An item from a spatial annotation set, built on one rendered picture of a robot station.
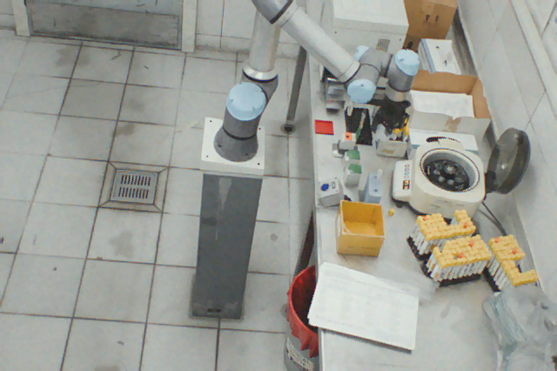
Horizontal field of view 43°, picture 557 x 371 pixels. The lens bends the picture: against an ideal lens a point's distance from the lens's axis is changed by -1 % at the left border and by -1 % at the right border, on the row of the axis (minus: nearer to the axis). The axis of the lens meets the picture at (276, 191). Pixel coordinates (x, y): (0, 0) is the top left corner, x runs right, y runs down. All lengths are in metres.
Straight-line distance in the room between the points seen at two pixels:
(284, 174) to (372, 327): 1.68
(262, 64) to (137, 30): 2.03
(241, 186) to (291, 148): 1.38
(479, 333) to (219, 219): 0.97
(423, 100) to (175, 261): 1.29
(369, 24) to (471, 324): 1.12
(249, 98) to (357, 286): 0.66
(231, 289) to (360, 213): 0.81
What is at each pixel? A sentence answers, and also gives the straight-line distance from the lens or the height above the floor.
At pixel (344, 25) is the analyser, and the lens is 2.64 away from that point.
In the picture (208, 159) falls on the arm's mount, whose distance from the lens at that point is 2.34.
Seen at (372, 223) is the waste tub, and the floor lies 0.88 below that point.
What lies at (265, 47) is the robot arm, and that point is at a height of 1.26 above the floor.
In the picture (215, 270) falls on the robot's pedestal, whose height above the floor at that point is 0.34.
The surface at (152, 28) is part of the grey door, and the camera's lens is 4.22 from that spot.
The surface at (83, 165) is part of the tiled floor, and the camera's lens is 3.61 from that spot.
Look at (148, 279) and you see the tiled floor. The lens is 3.16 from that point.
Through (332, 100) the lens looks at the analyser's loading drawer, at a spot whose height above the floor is 0.93.
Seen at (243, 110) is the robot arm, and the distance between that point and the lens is 2.22.
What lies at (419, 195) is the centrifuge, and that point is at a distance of 2.34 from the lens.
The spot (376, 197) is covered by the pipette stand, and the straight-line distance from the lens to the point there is 2.27.
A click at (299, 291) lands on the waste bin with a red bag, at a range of 2.69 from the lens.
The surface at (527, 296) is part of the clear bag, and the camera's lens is 2.12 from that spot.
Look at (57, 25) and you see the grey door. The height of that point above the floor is 0.09.
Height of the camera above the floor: 2.59
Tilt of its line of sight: 47 degrees down
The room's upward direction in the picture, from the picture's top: 11 degrees clockwise
